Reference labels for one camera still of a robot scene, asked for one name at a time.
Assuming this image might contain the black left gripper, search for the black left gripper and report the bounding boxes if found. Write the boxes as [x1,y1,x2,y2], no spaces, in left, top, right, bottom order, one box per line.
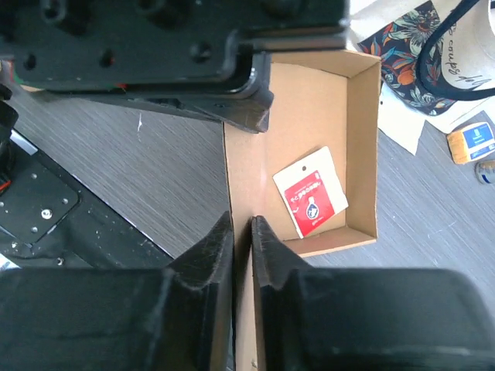
[1,1,350,133]

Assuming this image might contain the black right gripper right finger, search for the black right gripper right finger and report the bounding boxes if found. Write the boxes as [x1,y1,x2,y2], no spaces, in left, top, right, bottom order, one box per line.
[251,216,494,370]

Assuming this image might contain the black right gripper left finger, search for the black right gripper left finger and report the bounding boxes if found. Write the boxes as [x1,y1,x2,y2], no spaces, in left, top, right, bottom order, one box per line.
[1,213,234,370]

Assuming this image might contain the brown cardboard box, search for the brown cardboard box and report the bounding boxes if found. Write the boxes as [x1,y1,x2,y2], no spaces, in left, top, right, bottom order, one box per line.
[222,49,383,371]

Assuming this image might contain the white red packet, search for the white red packet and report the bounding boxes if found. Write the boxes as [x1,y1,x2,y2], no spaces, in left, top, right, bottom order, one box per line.
[273,146,349,239]

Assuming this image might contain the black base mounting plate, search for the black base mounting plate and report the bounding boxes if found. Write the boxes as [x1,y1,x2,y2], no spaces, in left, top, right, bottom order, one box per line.
[1,131,172,271]

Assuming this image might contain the beige canvas tote bag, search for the beige canvas tote bag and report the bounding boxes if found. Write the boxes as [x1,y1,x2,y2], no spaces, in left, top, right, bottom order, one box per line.
[347,0,495,155]

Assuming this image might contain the silver blue drink can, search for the silver blue drink can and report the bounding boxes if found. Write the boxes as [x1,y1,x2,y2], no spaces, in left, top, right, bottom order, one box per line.
[475,160,495,185]

